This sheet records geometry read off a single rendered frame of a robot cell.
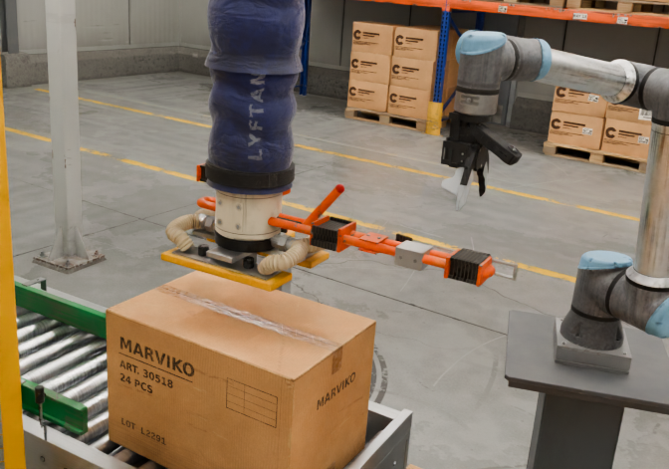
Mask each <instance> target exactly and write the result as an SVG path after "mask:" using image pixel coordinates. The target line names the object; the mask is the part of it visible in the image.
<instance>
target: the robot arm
mask: <svg viewBox="0 0 669 469"><path fill-rule="evenodd" d="M455 55H456V60H457V62H458V64H459V70H458V78H457V87H456V95H455V103H454V110H455V111H454V112H453V113H449V119H450V120H451V125H450V134H449V136H448V137H446V139H445V140H443V146H442V155H441V164H446V165H449V167H454V168H458V167H459V168H458V169H457V170H456V172H455V175H454V176H453V177H451V178H447V179H444V180H443V181H442V184H441V185H442V188H443V189H445V190H447V191H449V192H451V193H453V194H455V195H457V200H456V209H455V210H457V211H458V210H459V209H460V208H461V207H462V206H464V205H465V203H466V198H467V195H468V193H469V188H470V185H471V183H472V181H475V182H477V183H479V195H480V196H483V194H484V193H485V192H486V188H487V182H488V173H489V152H488V149H489V150H490V151H492V152H493V153H494V154H496V155H497V156H498V157H499V158H500V159H501V160H502V161H503V162H505V163H506V164H508V165H513V164H515V163H517V162H518V161H519V160H520V158H521V157H522V154H521V153H520V152H519V151H518V150H517V149H516V148H515V147H513V146H512V145H510V144H508V143H507V142H506V141H504V140H503V139H502V138H501V137H499V136H498V135H497V134H495V133H494V132H493V131H491V130H490V129H489V128H487V127H486V126H485V125H484V124H482V123H481V122H489V121H491V115H494V114H495V113H496V112H497V105H498V97H499V90H500V83H501V81H530V82H538V83H543V84H548V85H553V86H558V87H563V88H568V89H573V90H578V91H583V92H588V93H593V94H598V95H601V96H602V97H603V98H604V99H605V100H606V101H607V102H609V103H613V104H618V105H623V106H628V107H633V108H637V109H642V110H646V111H650V112H652V118H651V122H652V127H651V134H650V142H649V150H648V158H647V166H646V174H645V182H644V190H643V198H642V206H641V214H640V222H639V230H638V238H637V246H636V255H635V263H634V265H633V263H632V259H631V258H630V257H629V256H627V255H624V254H620V253H617V252H611V251H589V252H586V253H584V254H583V255H582V256H581V258H580V261H579V265H578V267H577V268H578V269H577V274H576V280H575V285H574V291H573V296H572V301H571V307H570V310H569V311H568V313H567V314H566V316H565V317H564V319H563V321H562V322H561V324H560V329H559V332H560V334H561V335H562V336H563V337H564V338H565V339H566V340H568V341H569V342H571V343H573V344H575V345H577V346H580V347H583V348H587V349H591V350H596V351H613V350H617V349H619V348H621V347H622V345H623V341H624V333H623V328H622V323H621V321H624V322H625V323H627V324H629V325H631V326H633V327H635V328H637V329H639V330H641V331H643V332H645V333H646V334H648V335H652V336H654V337H657V338H660V339H666V338H669V69H665V68H660V67H655V66H650V65H644V64H640V63H635V62H630V61H626V60H614V61H612V62H610V63H609V62H604V61H600V60H596V59H592V58H588V57H584V56H580V55H575V54H571V53H567V52H563V51H558V50H554V49H551V47H550V46H549V44H548V43H547V42H546V41H544V40H542V39H538V38H533V39H527V38H519V37H513V36H507V35H506V34H504V33H500V32H488V31H483V32H482V31H479V30H470V31H467V32H465V33H464V34H463V35H462V36H461V37H460V38H459V40H458V42H457V45H456V50H455ZM448 140H450V141H448ZM444 147H445V153H444ZM443 155H444V159H443Z"/></svg>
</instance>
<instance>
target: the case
mask: <svg viewBox="0 0 669 469"><path fill-rule="evenodd" d="M106 318H107V360H108V403H109V440H110V441H112V442H114V443H116V444H118V445H120V446H123V447H125V448H127V449H129V450H131V451H133V452H135V453H137V454H139V455H141V456H143V457H145V458H147V459H150V460H152V461H154V462H156V463H158V464H160V465H162V466H164V467H166V468H168V469H343V468H344V467H345V466H346V465H347V464H348V463H349V462H350V461H351V460H352V459H353V458H354V457H355V456H356V455H357V454H358V453H359V452H360V451H361V450H363V449H364V445H365V435H366V424H367V414H368V403H369V392H370V381H371V370H372V359H373V349H374V338H375V327H376V321H375V320H372V319H369V318H365V317H362V316H359V315H356V314H352V313H349V312H346V311H343V310H340V309H336V308H333V307H330V306H327V305H324V304H320V303H317V302H314V301H311V300H308V299H304V298H301V297H298V296H295V295H291V294H288V293H285V292H282V291H279V290H274V291H272V292H268V291H265V290H262V289H258V288H255V287H251V286H248V285H245V284H241V283H238V282H234V281H231V280H228V279H224V278H221V277H218V276H214V275H211V274H207V273H204V272H201V271H194V272H192V273H190V274H187V275H185V276H183V277H180V278H178V279H176V280H173V281H171V282H169V283H166V284H164V285H162V286H159V287H157V288H155V289H152V290H150V291H148V292H145V293H143V294H141V295H138V296H136V297H134V298H131V299H129V300H127V301H124V302H122V303H120V304H117V305H115V306H113V307H110V308H108V309H106Z"/></svg>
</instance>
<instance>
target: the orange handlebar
mask: <svg viewBox="0 0 669 469"><path fill-rule="evenodd" d="M197 205H198V206H199V207H200V208H203V209H207V210H211V211H215V209H216V197H211V196H205V197H201V198H199V199H198V200H197ZM279 217H283V218H287V219H291V220H295V221H300V222H302V223H303V222H304V221H305V220H306V219H304V218H299V217H295V216H291V215H287V214H283V213H280V214H279ZM268 224H269V225H272V226H276V227H280V228H284V229H288V230H292V231H296V232H300V233H304V234H308V235H310V234H311V226H308V225H304V224H300V223H296V222H292V221H288V220H284V219H279V218H275V217H270V218H269V220H268ZM387 238H388V236H385V235H381V234H377V233H372V232H369V233H367V234H365V233H361V232H357V231H353V230H352V231H351V232H350V236H348V235H343V237H342V243H343V244H347V245H351V246H355V247H359V248H358V250H359V251H363V252H367V253H371V254H375V255H377V254H378V253H383V254H387V255H391V256H395V247H396V246H398V245H399V244H401V243H402V242H398V241H394V240H390V239H387ZM449 255H450V254H448V253H444V252H440V251H436V250H431V251H430V254H429V255H426V254H425V255H424V256H423V258H422V263H423V264H427V265H431V266H435V267H439V268H443V269H445V262H446V257H447V256H449ZM495 272H496V269H495V267H494V266H493V265H491V264H490V265H489V266H488V268H486V269H485V270H484V272H483V278H490V277H492V276H493V275H494V274H495Z"/></svg>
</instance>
